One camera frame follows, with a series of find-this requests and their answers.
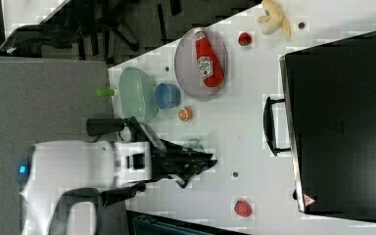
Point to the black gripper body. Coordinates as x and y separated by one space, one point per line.
167 159

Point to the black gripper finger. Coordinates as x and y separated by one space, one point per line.
184 179
204 160

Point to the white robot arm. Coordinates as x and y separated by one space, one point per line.
57 176

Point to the orange slice toy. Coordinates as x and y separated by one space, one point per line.
185 114

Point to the red strawberry toy lower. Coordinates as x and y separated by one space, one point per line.
243 209

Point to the red strawberry toy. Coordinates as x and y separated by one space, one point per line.
245 39
243 209

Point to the blue bowl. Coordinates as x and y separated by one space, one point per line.
167 96

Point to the green perforated colander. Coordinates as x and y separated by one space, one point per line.
136 92

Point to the red ketchup bottle toy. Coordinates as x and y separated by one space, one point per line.
209 66

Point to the green cup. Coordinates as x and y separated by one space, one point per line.
105 92

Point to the grey round plate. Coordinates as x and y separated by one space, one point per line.
186 68

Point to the red strawberry toy upper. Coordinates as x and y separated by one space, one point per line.
245 39

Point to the yellow plush banana toy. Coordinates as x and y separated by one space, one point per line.
274 19

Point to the blue metal frame rail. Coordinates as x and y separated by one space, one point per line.
146 224

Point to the black cylindrical camera mount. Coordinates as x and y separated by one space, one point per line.
101 126

